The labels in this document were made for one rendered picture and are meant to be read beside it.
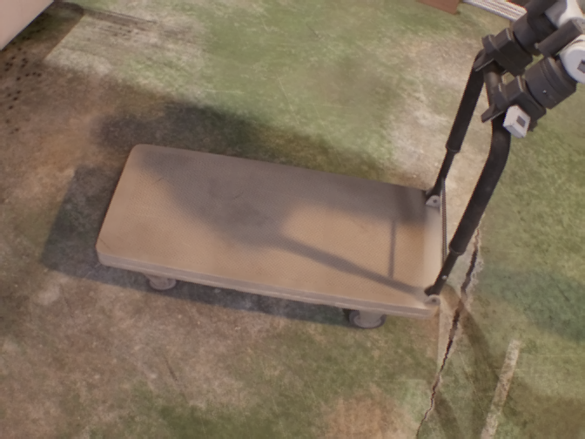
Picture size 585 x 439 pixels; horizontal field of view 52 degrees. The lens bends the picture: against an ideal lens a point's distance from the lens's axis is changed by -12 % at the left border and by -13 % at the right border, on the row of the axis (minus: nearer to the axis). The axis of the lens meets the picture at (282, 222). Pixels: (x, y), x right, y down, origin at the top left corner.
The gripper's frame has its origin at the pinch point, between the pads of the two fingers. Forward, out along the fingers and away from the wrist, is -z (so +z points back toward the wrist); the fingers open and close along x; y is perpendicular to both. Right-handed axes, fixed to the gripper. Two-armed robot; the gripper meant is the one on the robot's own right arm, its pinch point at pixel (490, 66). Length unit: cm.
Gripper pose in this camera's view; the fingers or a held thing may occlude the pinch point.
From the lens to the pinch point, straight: 143.1
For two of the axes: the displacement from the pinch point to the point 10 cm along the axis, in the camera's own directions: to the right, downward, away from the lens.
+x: -8.1, -4.5, -3.8
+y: -1.4, 7.8, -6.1
